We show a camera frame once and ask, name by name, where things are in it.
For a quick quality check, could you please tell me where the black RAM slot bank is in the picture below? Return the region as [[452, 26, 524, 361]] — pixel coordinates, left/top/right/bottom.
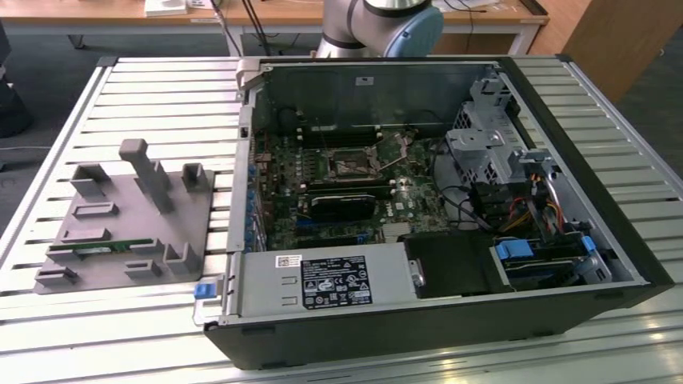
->
[[304, 180, 390, 198]]

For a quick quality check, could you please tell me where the CPU socket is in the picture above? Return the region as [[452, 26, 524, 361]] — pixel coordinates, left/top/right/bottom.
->
[[322, 146, 382, 182]]

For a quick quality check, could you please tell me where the black graphics card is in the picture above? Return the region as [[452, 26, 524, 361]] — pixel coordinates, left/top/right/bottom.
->
[[306, 194, 378, 222]]

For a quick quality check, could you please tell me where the small silver heat sink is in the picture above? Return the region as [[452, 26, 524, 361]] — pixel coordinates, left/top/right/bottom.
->
[[381, 223, 412, 243]]

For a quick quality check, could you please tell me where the green motherboard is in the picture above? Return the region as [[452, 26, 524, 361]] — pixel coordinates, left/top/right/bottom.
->
[[247, 127, 454, 253]]

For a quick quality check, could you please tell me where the metal socket cover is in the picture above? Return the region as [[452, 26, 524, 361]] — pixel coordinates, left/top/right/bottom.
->
[[388, 131, 414, 159]]

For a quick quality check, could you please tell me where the silver power supply with label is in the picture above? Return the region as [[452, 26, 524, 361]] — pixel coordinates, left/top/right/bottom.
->
[[233, 242, 420, 319]]

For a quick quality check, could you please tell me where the silver metal drive cage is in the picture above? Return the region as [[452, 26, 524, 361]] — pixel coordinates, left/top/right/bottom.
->
[[445, 78, 534, 185]]

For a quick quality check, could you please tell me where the black plastic shroud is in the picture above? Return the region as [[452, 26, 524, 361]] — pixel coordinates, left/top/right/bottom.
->
[[398, 231, 513, 299]]

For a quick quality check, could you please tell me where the blue disk carrier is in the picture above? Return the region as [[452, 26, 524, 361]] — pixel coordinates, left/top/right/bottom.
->
[[493, 238, 536, 266]]

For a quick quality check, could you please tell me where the black PC case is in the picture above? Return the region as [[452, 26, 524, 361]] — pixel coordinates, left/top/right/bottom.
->
[[201, 54, 674, 371]]

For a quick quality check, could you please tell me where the grey parts rack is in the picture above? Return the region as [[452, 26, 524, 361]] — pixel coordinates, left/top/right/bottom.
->
[[31, 138, 217, 296]]

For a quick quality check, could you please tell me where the green RAM stick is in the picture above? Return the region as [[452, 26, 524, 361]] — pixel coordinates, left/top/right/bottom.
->
[[46, 238, 155, 255]]

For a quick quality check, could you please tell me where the wooden desk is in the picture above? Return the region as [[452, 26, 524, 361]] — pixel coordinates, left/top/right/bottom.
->
[[0, 0, 550, 57]]

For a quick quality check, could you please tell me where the brown wooden cabinet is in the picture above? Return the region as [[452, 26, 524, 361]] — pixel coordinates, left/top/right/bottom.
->
[[558, 0, 683, 103]]

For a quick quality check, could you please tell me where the coloured wire bundle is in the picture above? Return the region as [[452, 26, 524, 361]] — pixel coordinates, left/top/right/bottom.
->
[[505, 175, 566, 237]]

